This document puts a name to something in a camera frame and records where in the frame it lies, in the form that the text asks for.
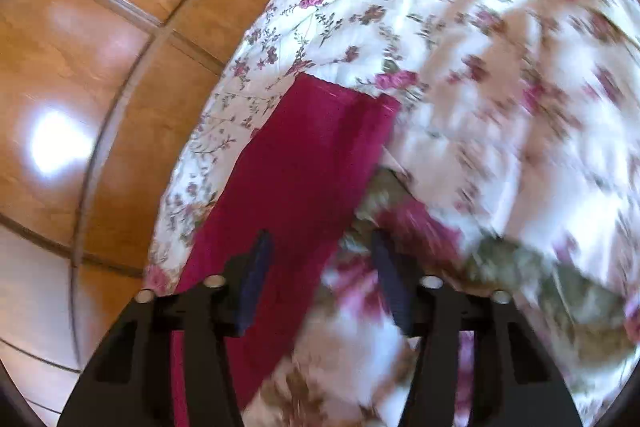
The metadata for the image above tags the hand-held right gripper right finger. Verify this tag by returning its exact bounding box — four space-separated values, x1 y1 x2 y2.
370 229 584 427

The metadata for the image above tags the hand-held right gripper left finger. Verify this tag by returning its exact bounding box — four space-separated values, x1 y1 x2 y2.
56 230 275 427

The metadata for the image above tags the dark red garment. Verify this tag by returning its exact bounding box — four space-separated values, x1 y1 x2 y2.
170 74 403 427

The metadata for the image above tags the floral bedspread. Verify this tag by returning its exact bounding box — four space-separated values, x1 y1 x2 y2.
142 0 640 427

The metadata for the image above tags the wooden wardrobe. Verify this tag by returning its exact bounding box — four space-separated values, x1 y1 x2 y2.
0 0 351 358

